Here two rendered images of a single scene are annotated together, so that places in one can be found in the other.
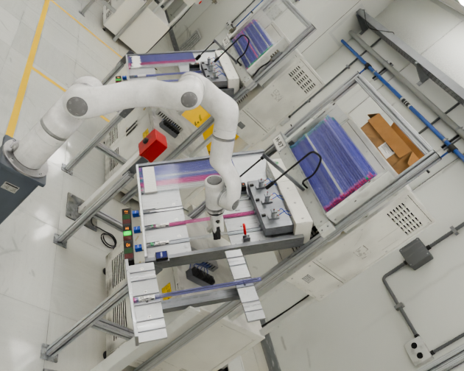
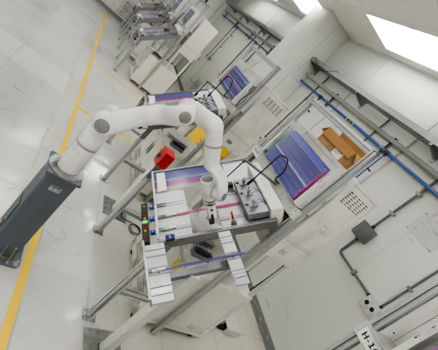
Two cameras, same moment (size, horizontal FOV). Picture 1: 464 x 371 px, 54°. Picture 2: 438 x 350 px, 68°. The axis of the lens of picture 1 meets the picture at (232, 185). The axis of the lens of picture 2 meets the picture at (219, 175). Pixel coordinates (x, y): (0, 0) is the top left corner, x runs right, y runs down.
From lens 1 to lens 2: 12 cm
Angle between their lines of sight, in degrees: 3
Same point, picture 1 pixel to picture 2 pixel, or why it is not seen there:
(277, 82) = (254, 109)
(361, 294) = (324, 264)
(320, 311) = (293, 278)
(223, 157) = (213, 161)
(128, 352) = (147, 312)
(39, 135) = (75, 148)
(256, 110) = (240, 130)
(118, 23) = (141, 76)
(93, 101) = (114, 121)
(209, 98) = (201, 117)
